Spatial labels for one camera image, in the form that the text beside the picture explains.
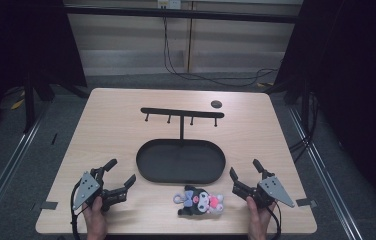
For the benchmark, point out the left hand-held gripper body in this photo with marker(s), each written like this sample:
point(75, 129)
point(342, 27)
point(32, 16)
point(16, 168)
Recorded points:
point(88, 188)

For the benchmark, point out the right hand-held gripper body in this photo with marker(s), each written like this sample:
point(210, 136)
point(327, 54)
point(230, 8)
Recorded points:
point(273, 189)

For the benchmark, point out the black hook rack with tray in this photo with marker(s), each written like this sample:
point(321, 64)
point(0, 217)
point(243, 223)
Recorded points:
point(181, 162)

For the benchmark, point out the person's left hand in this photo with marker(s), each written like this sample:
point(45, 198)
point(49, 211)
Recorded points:
point(95, 218)

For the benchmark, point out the person's right hand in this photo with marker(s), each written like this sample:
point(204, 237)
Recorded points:
point(258, 220)

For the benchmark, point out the grey tape piece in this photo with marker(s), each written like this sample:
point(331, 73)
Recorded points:
point(49, 205)
point(305, 202)

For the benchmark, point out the small black floor tape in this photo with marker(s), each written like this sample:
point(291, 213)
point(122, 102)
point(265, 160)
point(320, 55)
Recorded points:
point(54, 138)

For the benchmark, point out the black round table cap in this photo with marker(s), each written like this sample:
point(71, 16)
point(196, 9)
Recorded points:
point(216, 104)

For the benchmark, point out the black stand legs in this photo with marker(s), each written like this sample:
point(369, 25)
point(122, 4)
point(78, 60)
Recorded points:
point(29, 100)

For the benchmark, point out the yellow floor tape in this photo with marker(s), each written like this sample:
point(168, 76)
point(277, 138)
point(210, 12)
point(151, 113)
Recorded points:
point(17, 104)

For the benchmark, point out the black curtain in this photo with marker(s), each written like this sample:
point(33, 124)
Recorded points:
point(359, 83)
point(16, 40)

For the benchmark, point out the black horizontal bar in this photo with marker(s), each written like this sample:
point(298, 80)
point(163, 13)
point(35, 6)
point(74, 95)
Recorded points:
point(182, 14)

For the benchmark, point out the metal floor rail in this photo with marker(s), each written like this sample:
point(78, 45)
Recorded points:
point(326, 186)
point(7, 171)

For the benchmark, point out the white wall socket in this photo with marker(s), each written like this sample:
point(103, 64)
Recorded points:
point(169, 3)

